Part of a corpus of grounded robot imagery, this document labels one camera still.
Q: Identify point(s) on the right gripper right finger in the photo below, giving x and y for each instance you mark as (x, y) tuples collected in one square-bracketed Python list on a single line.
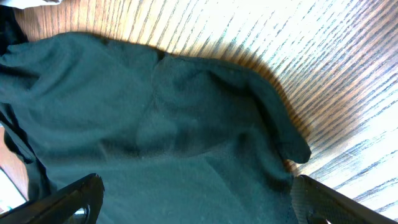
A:
[(315, 203)]

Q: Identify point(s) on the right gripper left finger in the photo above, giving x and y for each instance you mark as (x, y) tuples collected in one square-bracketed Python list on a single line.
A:
[(79, 202)]

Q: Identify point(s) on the black t-shirt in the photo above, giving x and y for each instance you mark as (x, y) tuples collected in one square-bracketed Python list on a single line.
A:
[(174, 139)]

